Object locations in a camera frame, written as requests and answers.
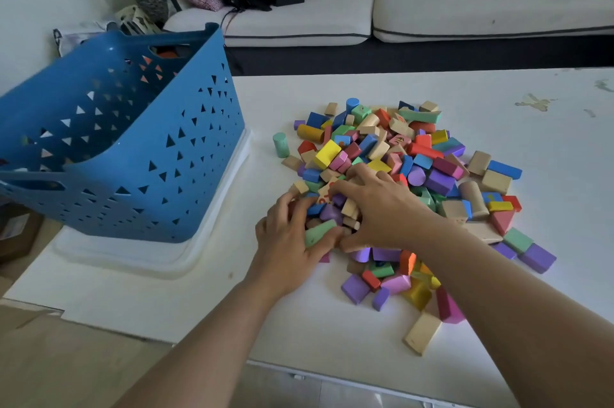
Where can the person's left hand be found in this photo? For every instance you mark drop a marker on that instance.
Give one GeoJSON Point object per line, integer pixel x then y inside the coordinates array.
{"type": "Point", "coordinates": [280, 259]}

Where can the person's right hand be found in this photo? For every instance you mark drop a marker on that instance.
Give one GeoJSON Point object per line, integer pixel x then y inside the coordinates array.
{"type": "Point", "coordinates": [391, 218]}

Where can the person's right middle finger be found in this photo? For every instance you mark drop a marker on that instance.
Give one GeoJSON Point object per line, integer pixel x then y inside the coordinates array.
{"type": "Point", "coordinates": [360, 172]}

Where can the person's left middle finger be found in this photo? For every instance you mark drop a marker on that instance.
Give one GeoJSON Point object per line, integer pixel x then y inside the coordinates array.
{"type": "Point", "coordinates": [287, 208]}

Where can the person's left thumb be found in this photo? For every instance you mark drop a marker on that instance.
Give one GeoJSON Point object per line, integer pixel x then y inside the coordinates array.
{"type": "Point", "coordinates": [327, 240]}

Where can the person's right thumb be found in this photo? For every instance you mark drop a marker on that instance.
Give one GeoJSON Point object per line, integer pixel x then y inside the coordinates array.
{"type": "Point", "coordinates": [353, 240]}

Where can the person's left little finger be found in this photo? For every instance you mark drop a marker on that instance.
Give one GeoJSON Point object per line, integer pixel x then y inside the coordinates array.
{"type": "Point", "coordinates": [260, 229]}

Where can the green wooden wedge block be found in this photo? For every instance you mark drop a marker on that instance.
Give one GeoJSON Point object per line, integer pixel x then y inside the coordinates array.
{"type": "Point", "coordinates": [318, 233]}

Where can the person's left forearm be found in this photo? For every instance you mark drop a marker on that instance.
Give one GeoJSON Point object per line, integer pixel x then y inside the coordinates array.
{"type": "Point", "coordinates": [201, 355]}

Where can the person's right forearm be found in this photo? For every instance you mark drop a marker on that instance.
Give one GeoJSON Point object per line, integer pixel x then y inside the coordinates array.
{"type": "Point", "coordinates": [518, 321]}

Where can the pile of colourful wooden blocks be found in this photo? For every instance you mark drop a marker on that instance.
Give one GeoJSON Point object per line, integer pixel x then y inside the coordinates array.
{"type": "Point", "coordinates": [431, 168]}

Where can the white plastic lid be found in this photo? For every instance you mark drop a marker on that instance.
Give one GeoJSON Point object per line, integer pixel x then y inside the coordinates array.
{"type": "Point", "coordinates": [144, 256]}

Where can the blue perforated plastic basket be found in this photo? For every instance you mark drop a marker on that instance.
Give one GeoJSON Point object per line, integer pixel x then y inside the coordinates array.
{"type": "Point", "coordinates": [120, 134]}

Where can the orange object in basket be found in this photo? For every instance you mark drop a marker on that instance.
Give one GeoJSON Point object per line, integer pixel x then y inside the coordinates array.
{"type": "Point", "coordinates": [167, 54]}

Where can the white sofa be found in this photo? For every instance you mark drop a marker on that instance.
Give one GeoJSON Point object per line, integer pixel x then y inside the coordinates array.
{"type": "Point", "coordinates": [479, 5]}

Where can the brown cardboard box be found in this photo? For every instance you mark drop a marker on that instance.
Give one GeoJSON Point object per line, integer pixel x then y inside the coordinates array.
{"type": "Point", "coordinates": [17, 232]}

